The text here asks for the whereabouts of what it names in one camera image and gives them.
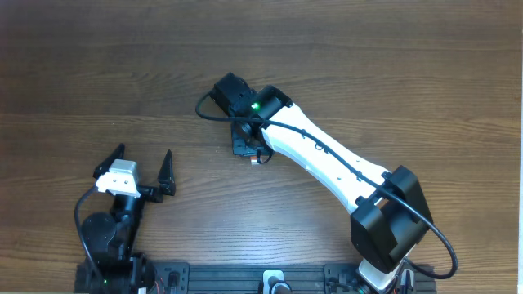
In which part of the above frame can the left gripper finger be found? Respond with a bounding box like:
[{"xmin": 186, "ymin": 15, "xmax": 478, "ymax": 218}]
[
  {"xmin": 92, "ymin": 142, "xmax": 127, "ymax": 180},
  {"xmin": 157, "ymin": 149, "xmax": 177, "ymax": 198}
]

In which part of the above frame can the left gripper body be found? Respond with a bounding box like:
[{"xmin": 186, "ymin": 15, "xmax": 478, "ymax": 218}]
[{"xmin": 136, "ymin": 184, "xmax": 165, "ymax": 204}]

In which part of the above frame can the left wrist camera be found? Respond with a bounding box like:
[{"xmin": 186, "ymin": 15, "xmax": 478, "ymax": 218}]
[{"xmin": 95, "ymin": 158, "xmax": 142, "ymax": 199}]

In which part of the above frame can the mounting rail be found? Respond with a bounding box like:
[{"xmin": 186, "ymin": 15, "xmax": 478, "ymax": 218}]
[{"xmin": 75, "ymin": 261, "xmax": 437, "ymax": 294}]

